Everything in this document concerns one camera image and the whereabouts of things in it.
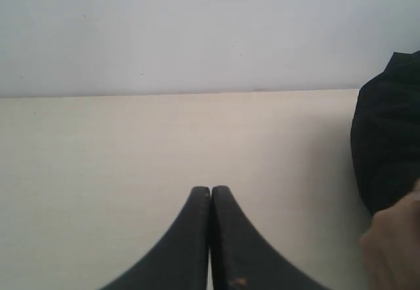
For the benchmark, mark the person's open hand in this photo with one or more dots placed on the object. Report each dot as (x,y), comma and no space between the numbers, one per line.
(390,246)

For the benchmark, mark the black sleeved forearm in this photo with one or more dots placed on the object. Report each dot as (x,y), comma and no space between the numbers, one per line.
(384,136)

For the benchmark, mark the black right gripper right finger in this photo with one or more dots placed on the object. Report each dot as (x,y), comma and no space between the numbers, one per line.
(240,257)

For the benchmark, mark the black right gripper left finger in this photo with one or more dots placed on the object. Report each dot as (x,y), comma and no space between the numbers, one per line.
(179,260)

